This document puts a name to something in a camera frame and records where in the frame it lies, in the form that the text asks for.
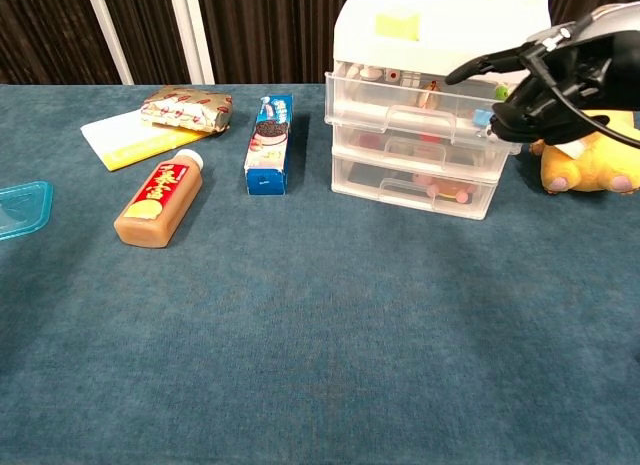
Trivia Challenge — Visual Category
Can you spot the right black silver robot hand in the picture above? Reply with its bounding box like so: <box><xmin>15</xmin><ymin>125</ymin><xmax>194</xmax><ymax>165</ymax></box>
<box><xmin>443</xmin><ymin>0</ymin><xmax>640</xmax><ymax>146</ymax></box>

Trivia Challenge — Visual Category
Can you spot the clear drawer with small toys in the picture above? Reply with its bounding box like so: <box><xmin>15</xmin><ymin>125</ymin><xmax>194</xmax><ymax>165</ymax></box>
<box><xmin>324</xmin><ymin>59</ymin><xmax>521</xmax><ymax>146</ymax></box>

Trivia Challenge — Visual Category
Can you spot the white plastic drawer cabinet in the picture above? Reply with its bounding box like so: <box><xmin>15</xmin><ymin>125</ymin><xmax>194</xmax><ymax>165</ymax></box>
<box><xmin>324</xmin><ymin>0</ymin><xmax>552</xmax><ymax>221</ymax></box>

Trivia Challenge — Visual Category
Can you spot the clear drawer with red items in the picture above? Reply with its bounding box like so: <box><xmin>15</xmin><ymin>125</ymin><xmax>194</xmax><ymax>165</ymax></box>
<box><xmin>331</xmin><ymin>123</ymin><xmax>512</xmax><ymax>185</ymax></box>

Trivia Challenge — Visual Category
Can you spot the clear drawer with pink items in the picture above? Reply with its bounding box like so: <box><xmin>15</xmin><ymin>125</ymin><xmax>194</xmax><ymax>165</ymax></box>
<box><xmin>330</xmin><ymin>152</ymin><xmax>499</xmax><ymax>221</ymax></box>

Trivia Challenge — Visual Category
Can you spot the yellow plush toy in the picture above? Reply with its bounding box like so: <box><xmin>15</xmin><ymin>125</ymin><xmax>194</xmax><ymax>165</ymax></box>
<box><xmin>529</xmin><ymin>109</ymin><xmax>640</xmax><ymax>195</ymax></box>

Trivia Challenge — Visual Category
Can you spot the yellow sticky note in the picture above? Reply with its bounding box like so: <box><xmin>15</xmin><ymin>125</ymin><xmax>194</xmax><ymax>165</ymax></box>
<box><xmin>374</xmin><ymin>12</ymin><xmax>422</xmax><ymax>42</ymax></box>

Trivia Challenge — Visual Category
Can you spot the blue pink cookie box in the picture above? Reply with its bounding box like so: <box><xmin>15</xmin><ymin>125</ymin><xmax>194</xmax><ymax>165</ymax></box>
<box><xmin>243</xmin><ymin>94</ymin><xmax>294</xmax><ymax>196</ymax></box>

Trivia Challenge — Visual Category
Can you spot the teal table cloth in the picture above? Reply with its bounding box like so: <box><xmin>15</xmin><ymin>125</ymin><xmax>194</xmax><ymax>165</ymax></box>
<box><xmin>0</xmin><ymin>83</ymin><xmax>640</xmax><ymax>465</ymax></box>

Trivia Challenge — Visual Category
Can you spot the gold red snack bag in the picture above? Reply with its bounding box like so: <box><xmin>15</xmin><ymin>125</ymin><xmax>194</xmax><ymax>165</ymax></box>
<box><xmin>139</xmin><ymin>85</ymin><xmax>234</xmax><ymax>135</ymax></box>

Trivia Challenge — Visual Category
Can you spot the brown milk tea bottle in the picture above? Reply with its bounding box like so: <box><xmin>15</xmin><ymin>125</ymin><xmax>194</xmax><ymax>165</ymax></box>
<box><xmin>113</xmin><ymin>148</ymin><xmax>205</xmax><ymax>249</ymax></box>

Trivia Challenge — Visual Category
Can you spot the white yellow booklet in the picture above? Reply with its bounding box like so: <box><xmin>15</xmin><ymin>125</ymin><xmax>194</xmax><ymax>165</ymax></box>
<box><xmin>79</xmin><ymin>109</ymin><xmax>212</xmax><ymax>172</ymax></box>

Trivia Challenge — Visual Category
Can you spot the blue clear plastic lid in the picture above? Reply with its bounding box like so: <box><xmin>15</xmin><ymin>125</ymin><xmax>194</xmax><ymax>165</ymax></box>
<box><xmin>0</xmin><ymin>180</ymin><xmax>54</xmax><ymax>242</ymax></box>

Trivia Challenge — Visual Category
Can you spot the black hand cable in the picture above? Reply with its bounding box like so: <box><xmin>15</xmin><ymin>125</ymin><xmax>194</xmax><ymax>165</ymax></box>
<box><xmin>519</xmin><ymin>29</ymin><xmax>640</xmax><ymax>150</ymax></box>

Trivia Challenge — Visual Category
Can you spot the wide white frame post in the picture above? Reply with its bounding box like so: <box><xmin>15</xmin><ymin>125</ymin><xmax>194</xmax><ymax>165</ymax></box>
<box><xmin>167</xmin><ymin>0</ymin><xmax>216</xmax><ymax>85</ymax></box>

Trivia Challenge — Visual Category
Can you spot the thin white frame post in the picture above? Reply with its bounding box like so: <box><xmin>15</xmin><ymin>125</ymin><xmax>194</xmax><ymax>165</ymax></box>
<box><xmin>83</xmin><ymin>0</ymin><xmax>135</xmax><ymax>85</ymax></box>

